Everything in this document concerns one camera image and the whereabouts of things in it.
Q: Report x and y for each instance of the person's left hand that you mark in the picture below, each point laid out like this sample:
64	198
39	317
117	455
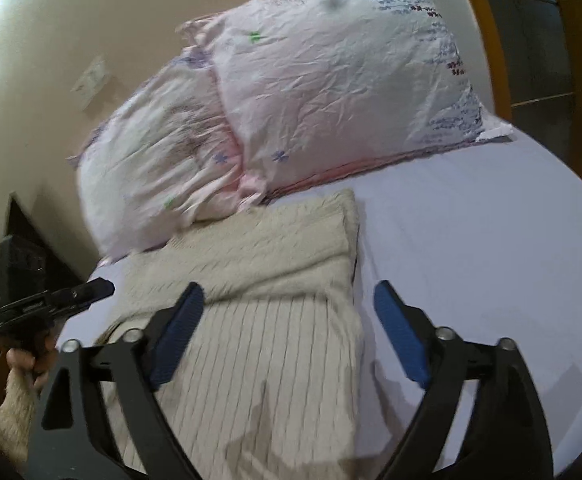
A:
35	357

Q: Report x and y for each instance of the right pink floral pillow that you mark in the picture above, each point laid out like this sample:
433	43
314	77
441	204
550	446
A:
318	90

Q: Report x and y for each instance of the lavender bed sheet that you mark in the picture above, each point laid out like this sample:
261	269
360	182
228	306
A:
487	241

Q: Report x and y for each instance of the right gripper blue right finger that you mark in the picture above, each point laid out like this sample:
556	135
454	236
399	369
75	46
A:
507	436

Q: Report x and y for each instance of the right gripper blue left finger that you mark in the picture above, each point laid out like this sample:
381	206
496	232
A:
72	437

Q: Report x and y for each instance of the left pink floral pillow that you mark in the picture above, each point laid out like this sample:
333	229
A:
166	158

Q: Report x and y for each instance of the pink floral pillow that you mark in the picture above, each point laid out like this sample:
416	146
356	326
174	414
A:
166	158
318	90

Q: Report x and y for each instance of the beige cable-knit sweater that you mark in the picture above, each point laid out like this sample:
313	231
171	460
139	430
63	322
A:
267	387

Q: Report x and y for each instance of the white wall switch plate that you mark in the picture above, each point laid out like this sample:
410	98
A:
90	82

